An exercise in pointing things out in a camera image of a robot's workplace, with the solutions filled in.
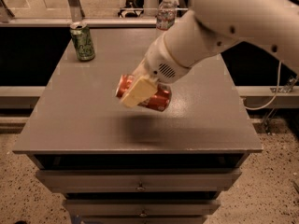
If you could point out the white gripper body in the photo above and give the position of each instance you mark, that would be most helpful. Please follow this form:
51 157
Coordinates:
159 62

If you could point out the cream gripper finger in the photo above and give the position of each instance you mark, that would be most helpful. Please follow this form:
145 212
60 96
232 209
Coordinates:
140 89

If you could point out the red coke can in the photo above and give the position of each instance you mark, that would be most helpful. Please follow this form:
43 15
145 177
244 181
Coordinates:
159 101

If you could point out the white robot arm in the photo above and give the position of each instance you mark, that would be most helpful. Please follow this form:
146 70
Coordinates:
210 27

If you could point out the green soda can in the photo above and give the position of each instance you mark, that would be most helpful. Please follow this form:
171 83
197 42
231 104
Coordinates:
82 41

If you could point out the clear plastic water bottle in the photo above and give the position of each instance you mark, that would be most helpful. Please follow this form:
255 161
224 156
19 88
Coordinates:
166 15

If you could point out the grey drawer cabinet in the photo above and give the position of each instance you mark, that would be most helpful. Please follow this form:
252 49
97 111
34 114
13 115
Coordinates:
79 124

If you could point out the top grey drawer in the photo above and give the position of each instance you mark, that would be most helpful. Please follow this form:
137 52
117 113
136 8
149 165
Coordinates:
138 180

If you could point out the grey drawer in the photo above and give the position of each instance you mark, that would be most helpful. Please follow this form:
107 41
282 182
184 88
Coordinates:
141 208
138 180

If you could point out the metal railing frame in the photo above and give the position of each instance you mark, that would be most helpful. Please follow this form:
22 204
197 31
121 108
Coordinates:
59 13

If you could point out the metal bracket clamp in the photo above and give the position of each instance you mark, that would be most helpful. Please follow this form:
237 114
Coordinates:
288 87

